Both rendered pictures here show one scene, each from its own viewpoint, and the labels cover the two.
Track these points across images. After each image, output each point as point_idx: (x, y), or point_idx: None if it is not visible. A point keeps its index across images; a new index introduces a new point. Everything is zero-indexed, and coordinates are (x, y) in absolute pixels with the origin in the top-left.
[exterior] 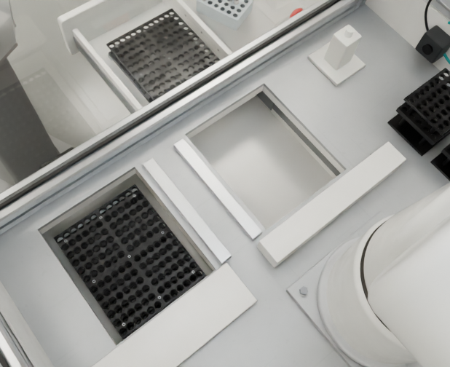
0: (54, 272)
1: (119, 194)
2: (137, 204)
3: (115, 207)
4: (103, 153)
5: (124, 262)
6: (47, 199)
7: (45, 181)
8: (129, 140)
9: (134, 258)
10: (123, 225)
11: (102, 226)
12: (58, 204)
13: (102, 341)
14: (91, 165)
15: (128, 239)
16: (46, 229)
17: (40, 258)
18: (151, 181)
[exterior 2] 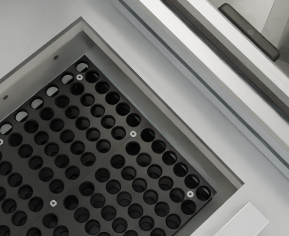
0: None
1: (208, 165)
2: (169, 203)
3: (157, 159)
4: (251, 106)
5: (39, 196)
6: (137, 18)
7: (164, 1)
8: None
9: (49, 214)
10: (120, 181)
11: (115, 139)
12: (135, 44)
13: None
14: (218, 85)
15: (90, 196)
16: (91, 36)
17: (22, 32)
18: (212, 225)
